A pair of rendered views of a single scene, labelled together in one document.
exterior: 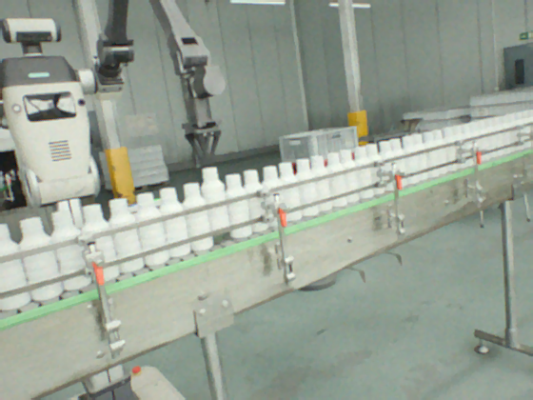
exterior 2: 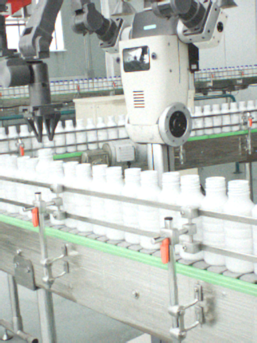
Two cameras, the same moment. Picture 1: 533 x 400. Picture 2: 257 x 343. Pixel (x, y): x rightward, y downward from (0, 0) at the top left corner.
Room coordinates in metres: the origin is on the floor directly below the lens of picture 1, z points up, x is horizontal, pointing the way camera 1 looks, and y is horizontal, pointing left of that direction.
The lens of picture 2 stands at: (1.18, -1.37, 1.37)
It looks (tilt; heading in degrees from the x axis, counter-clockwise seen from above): 10 degrees down; 84
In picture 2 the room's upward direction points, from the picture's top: 5 degrees counter-clockwise
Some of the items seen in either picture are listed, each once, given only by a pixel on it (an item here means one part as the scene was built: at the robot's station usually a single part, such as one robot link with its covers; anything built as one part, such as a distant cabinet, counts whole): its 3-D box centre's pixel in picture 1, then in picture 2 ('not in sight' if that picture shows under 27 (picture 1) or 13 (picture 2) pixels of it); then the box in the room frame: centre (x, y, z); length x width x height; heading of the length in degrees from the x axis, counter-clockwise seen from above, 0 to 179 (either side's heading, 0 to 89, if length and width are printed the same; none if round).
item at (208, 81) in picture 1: (202, 71); (23, 61); (1.08, 0.12, 1.43); 0.12 x 0.09 x 0.12; 35
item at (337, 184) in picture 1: (335, 179); (151, 210); (1.34, -0.20, 1.08); 0.06 x 0.06 x 0.17
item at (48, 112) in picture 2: (203, 142); (44, 124); (1.12, 0.15, 1.26); 0.07 x 0.07 x 0.09; 34
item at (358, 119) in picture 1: (358, 133); not in sight; (11.29, -2.40, 0.55); 0.40 x 0.40 x 1.10; 34
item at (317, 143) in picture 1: (319, 144); not in sight; (3.88, -0.47, 1.00); 0.61 x 0.41 x 0.22; 131
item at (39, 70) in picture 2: (196, 88); (35, 74); (1.11, 0.15, 1.39); 0.07 x 0.06 x 0.07; 35
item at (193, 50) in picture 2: not in sight; (191, 57); (2.95, 6.31, 1.55); 0.17 x 0.15 x 0.42; 16
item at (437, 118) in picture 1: (445, 134); not in sight; (8.35, -3.42, 0.50); 1.23 x 1.05 x 1.00; 122
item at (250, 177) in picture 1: (254, 201); (74, 194); (1.18, 0.05, 1.08); 0.06 x 0.06 x 0.17
